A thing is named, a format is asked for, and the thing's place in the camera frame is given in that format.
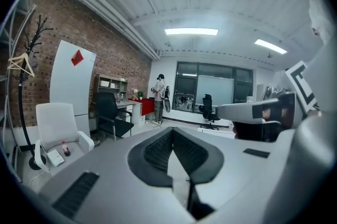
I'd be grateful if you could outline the wooden clothes hanger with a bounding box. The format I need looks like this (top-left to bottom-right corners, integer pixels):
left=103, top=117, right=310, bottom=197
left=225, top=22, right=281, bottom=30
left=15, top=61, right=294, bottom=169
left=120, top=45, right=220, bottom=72
left=7, top=53, right=35, bottom=78

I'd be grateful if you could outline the white shelf rack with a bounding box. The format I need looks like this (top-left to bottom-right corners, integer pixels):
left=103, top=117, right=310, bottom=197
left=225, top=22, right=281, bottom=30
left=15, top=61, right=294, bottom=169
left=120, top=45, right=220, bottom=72
left=0, top=0, right=37, bottom=182

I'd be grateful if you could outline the white refrigerator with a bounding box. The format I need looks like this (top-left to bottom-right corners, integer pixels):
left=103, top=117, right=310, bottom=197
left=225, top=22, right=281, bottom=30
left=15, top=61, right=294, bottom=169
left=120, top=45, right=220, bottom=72
left=49, top=39, right=97, bottom=137

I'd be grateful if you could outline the grey desk with hutch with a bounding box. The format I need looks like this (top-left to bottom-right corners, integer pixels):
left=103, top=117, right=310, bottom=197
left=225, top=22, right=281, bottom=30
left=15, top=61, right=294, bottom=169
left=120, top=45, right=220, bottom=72
left=91, top=73, right=136, bottom=129

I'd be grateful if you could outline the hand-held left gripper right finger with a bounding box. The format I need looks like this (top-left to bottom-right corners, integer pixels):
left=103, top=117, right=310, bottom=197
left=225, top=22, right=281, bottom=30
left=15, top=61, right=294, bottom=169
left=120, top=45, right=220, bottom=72
left=173, top=127, right=275, bottom=221

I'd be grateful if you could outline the black visitor chair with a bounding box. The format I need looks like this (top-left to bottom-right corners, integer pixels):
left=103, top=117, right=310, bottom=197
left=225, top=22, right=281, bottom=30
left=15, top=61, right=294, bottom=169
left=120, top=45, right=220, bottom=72
left=94, top=91, right=134, bottom=141

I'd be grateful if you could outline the red diamond sticker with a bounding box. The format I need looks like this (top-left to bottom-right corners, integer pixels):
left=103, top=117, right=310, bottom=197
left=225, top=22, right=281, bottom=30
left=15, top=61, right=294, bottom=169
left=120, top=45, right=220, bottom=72
left=71, top=49, right=85, bottom=66

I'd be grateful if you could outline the long ceiling light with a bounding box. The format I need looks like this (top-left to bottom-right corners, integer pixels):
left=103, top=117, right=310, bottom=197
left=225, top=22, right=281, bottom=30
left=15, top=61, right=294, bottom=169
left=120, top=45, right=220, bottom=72
left=164, top=27, right=219, bottom=36
left=254, top=38, right=288, bottom=55

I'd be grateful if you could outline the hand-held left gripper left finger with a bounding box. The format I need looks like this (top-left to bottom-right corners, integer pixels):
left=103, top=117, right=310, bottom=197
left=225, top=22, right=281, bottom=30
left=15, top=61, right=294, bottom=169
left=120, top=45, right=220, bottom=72
left=38, top=127, right=195, bottom=224

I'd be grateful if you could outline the white work table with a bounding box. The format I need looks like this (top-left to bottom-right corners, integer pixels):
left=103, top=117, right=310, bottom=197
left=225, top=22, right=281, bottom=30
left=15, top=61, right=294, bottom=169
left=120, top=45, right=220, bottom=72
left=197, top=127, right=236, bottom=139

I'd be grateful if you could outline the black headrest office chair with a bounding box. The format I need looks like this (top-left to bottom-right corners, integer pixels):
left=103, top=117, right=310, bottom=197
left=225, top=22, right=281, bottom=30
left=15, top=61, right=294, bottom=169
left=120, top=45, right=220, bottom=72
left=198, top=94, right=221, bottom=130

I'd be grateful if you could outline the person's white printed shirt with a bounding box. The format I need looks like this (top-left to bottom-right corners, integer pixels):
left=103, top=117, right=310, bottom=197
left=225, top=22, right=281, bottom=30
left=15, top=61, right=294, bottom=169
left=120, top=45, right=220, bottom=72
left=307, top=0, right=335, bottom=45

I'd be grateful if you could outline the black coat rack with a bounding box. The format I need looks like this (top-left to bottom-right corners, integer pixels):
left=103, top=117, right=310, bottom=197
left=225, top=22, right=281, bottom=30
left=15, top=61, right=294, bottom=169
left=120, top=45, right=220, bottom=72
left=17, top=14, right=54, bottom=171

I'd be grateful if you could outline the small red capped bottle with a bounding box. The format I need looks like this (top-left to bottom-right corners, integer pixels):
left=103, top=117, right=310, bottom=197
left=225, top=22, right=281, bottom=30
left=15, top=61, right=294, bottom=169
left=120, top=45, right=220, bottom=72
left=62, top=140, right=71, bottom=157

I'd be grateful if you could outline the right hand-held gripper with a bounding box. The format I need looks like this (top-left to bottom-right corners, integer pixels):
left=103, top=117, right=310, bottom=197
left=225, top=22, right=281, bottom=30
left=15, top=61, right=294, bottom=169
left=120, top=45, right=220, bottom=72
left=215, top=60, right=319, bottom=143

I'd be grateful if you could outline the flat white box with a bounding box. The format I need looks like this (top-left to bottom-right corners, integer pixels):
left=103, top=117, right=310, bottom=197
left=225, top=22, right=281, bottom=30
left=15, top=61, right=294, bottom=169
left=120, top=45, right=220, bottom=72
left=47, top=149, right=65, bottom=167

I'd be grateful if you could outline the black framed window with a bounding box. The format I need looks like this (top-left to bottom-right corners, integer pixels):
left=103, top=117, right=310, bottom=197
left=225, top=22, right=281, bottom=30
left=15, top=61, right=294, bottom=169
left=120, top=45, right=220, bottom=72
left=172, top=61, right=254, bottom=115

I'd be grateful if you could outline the white grey office chair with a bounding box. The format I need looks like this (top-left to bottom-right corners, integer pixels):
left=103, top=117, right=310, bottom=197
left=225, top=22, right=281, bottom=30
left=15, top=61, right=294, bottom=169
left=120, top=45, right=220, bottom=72
left=34, top=102, right=95, bottom=174

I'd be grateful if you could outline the person's right forearm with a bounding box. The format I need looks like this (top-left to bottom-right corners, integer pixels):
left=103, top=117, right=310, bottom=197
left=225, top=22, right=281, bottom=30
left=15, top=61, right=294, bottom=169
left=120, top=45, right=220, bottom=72
left=263, top=44, right=337, bottom=218

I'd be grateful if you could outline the red topped white cabinet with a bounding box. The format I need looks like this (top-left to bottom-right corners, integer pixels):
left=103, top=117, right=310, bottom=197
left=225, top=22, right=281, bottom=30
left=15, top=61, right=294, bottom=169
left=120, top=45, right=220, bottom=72
left=128, top=98, right=156, bottom=126

